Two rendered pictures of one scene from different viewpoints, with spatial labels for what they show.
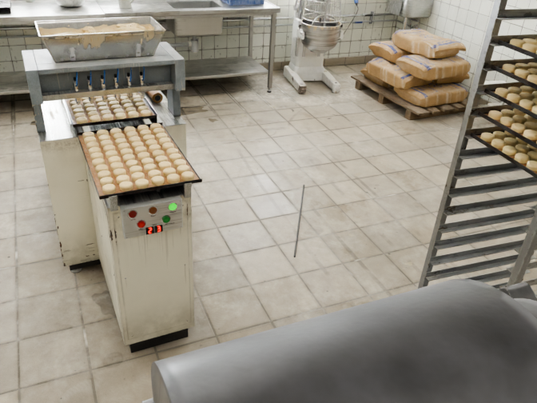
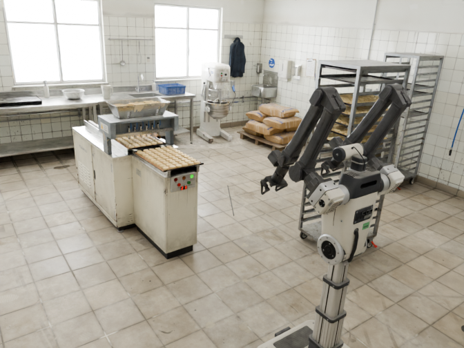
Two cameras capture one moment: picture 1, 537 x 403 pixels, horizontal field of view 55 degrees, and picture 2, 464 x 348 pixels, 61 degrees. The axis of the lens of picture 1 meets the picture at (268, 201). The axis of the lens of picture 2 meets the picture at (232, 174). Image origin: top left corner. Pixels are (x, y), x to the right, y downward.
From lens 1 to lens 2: 1.64 m
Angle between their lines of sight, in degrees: 15
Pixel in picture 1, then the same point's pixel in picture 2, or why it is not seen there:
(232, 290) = (207, 231)
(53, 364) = (130, 267)
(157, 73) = (163, 123)
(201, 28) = not seen: hidden behind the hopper
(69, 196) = (123, 186)
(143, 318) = (175, 237)
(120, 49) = (149, 112)
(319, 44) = (218, 114)
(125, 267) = (169, 208)
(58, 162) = (119, 168)
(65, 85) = (123, 130)
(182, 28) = not seen: hidden behind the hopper
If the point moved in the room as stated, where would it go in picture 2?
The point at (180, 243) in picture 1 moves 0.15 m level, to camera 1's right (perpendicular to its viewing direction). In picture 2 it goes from (192, 196) to (208, 195)
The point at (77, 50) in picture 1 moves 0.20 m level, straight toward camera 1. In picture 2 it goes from (130, 113) to (138, 117)
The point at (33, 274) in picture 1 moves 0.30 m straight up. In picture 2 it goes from (98, 235) to (96, 208)
